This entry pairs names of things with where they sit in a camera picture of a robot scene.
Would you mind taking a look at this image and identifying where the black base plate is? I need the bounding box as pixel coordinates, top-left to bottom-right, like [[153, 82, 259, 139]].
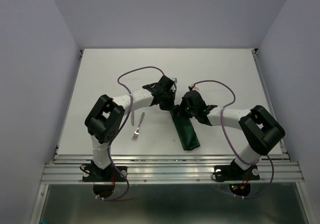
[[79, 164, 125, 182], [211, 165, 260, 182]]

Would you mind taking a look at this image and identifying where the dark green cloth napkin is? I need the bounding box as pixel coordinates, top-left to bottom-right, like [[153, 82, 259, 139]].
[[170, 111, 201, 151]]

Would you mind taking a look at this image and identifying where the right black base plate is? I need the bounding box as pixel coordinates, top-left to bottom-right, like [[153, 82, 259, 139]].
[[211, 165, 260, 182]]

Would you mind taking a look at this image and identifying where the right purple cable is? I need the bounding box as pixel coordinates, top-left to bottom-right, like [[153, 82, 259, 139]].
[[188, 80, 274, 200]]

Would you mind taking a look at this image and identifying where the silver table knife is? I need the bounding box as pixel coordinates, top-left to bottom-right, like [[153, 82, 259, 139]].
[[130, 112, 135, 126]]

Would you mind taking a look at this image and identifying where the aluminium frame rail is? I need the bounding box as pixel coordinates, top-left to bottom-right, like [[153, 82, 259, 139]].
[[29, 48, 311, 224]]

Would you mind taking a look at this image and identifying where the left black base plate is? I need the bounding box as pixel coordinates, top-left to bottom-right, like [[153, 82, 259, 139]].
[[79, 164, 125, 182]]

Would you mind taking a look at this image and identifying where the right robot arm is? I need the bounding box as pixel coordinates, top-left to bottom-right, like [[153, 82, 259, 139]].
[[171, 90, 285, 179]]

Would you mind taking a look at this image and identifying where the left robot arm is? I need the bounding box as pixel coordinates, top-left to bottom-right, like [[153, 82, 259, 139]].
[[84, 76, 177, 181]]

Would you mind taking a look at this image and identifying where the silver fork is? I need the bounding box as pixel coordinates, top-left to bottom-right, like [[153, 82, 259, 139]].
[[132, 112, 145, 141]]

